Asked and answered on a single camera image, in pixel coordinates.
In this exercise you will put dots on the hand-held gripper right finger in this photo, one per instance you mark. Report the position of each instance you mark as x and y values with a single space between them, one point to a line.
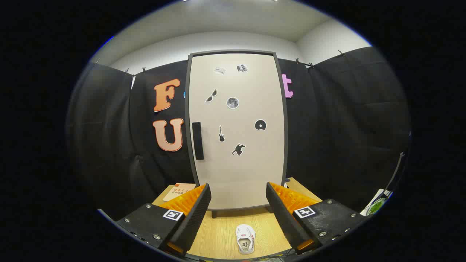
284 218

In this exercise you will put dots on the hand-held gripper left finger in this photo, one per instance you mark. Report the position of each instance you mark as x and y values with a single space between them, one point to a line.
194 218

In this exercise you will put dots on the white canvas shoe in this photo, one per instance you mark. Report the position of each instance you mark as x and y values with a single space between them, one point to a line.
244 236

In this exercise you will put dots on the beige shoe cabinet door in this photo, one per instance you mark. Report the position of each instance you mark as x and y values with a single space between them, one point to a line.
236 174

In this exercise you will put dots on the grey shoe cabinet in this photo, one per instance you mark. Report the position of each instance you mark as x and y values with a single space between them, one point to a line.
187 109

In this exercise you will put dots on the beige paperback book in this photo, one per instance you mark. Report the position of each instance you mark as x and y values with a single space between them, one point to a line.
176 191

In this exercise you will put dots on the black backdrop cloth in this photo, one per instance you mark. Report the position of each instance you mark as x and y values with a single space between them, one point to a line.
109 127

